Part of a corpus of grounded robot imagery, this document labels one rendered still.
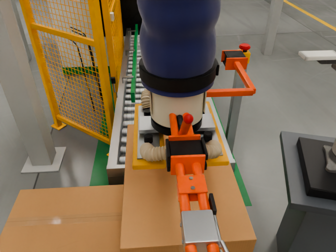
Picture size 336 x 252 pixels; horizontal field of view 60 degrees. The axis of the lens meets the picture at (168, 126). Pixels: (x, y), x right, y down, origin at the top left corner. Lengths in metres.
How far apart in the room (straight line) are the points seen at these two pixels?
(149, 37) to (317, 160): 1.01
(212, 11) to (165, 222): 0.62
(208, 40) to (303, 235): 1.23
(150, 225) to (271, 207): 1.47
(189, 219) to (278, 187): 1.89
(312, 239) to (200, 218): 1.22
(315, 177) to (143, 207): 0.77
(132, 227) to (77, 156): 1.77
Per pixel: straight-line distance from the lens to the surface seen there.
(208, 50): 0.78
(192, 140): 0.75
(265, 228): 2.17
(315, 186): 1.37
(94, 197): 1.57
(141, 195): 1.01
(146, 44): 0.79
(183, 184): 0.64
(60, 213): 1.55
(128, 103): 2.23
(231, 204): 1.01
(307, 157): 1.49
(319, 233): 1.72
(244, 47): 1.91
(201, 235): 0.57
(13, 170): 2.73
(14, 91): 2.26
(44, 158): 2.58
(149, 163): 0.87
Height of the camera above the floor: 1.72
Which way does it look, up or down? 37 degrees down
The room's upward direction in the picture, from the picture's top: straight up
